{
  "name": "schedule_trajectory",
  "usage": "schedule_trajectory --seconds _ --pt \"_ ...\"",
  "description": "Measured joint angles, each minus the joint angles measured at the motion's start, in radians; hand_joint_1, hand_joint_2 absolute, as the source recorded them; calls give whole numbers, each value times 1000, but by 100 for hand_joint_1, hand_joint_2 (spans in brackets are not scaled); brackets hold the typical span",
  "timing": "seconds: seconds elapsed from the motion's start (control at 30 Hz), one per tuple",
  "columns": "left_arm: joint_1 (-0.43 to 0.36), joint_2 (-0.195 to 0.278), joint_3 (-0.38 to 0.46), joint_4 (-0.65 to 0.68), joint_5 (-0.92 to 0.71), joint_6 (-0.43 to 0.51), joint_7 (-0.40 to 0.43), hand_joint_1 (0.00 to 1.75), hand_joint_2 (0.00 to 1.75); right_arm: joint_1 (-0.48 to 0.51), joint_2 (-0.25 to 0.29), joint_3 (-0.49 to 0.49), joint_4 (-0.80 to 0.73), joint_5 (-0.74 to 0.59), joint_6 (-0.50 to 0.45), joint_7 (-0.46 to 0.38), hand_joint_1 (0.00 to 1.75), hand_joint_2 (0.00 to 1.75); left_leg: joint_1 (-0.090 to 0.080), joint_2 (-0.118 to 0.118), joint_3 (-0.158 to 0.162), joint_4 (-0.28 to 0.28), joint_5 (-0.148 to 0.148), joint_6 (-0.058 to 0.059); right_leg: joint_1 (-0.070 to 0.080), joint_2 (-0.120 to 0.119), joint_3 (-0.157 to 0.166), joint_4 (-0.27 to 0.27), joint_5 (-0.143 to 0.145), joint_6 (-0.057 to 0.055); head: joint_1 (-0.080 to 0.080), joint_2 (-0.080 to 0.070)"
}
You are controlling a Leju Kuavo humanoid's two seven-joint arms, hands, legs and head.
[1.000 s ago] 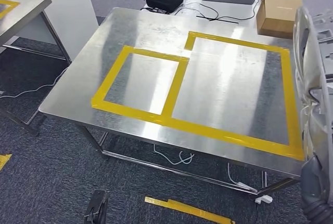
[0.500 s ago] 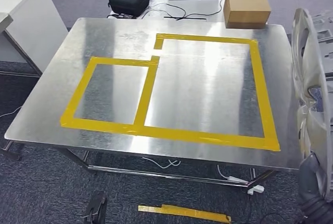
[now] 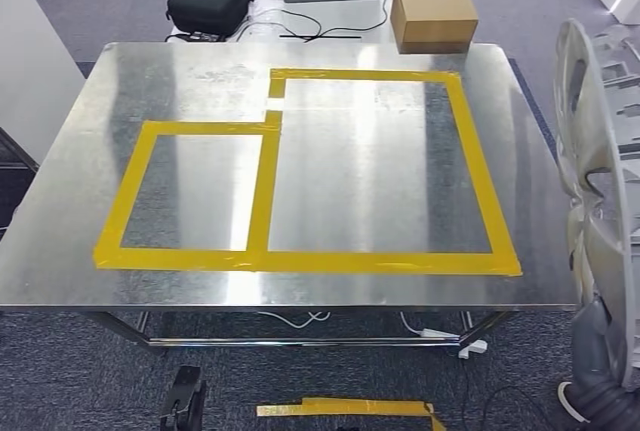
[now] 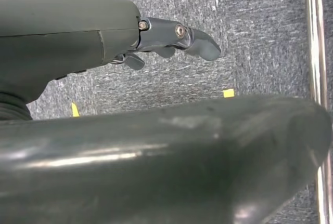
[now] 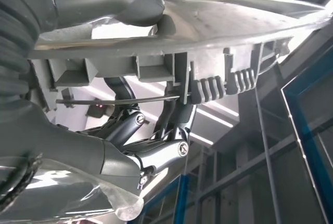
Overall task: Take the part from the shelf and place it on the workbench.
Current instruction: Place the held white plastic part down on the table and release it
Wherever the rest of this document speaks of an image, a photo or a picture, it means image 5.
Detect blue metal frame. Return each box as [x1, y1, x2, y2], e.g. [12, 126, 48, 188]
[128, 43, 333, 224]

